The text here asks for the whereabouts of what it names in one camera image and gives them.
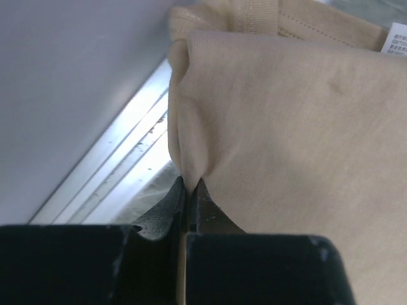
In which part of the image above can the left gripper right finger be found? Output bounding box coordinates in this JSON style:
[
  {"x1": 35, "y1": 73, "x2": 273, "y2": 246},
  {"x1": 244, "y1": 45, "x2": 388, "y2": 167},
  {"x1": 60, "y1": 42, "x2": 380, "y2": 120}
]
[{"x1": 186, "y1": 181, "x2": 355, "y2": 304}]

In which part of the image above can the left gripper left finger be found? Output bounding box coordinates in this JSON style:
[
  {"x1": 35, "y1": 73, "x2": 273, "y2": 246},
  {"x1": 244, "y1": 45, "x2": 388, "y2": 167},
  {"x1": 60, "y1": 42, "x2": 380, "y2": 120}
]
[{"x1": 109, "y1": 177, "x2": 186, "y2": 304}]

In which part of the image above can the left side aluminium rail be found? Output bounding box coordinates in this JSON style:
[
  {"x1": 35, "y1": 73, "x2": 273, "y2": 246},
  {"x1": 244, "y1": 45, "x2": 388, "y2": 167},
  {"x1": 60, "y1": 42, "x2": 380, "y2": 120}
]
[{"x1": 30, "y1": 60, "x2": 171, "y2": 224}]

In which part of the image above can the beige polo shirt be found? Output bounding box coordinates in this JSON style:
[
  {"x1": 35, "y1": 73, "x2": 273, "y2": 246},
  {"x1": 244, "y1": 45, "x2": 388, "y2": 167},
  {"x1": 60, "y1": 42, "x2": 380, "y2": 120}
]
[{"x1": 168, "y1": 1, "x2": 406, "y2": 304}]

